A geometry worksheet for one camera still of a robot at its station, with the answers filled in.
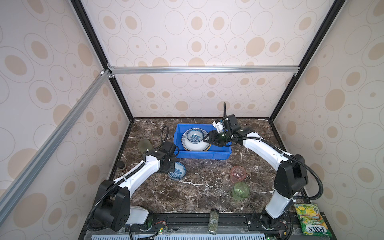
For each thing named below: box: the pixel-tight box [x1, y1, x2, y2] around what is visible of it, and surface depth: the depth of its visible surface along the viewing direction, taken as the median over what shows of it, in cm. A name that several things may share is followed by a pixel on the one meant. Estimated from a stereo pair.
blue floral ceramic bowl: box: [186, 128, 205, 144], surface depth 105 cm
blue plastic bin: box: [174, 123, 232, 160], surface depth 99 cm
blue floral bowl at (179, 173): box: [167, 161, 187, 181], surface depth 89 cm
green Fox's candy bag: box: [294, 203, 333, 239], surface depth 74 cm
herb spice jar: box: [208, 208, 220, 236], surface depth 72 cm
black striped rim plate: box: [181, 127, 211, 152], surface depth 102 cm
